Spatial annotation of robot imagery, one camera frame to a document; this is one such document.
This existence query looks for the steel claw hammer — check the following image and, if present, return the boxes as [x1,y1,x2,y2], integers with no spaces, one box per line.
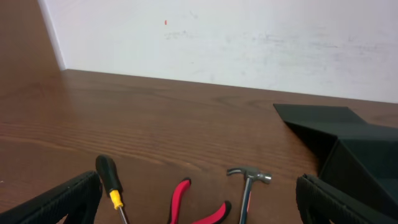
[226,166,272,224]

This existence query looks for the black yellow handled screwdriver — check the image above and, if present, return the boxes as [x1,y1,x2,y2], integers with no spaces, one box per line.
[95,155,128,224]

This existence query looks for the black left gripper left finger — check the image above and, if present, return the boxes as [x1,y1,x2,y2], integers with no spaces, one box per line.
[1,170,103,224]

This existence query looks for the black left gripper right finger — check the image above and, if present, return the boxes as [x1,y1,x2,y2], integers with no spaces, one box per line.
[295,174,397,224]

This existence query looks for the black flip-lid box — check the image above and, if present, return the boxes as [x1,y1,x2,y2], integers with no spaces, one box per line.
[274,104,397,218]

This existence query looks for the red handled pliers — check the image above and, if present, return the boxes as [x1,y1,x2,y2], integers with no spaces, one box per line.
[167,177,232,224]

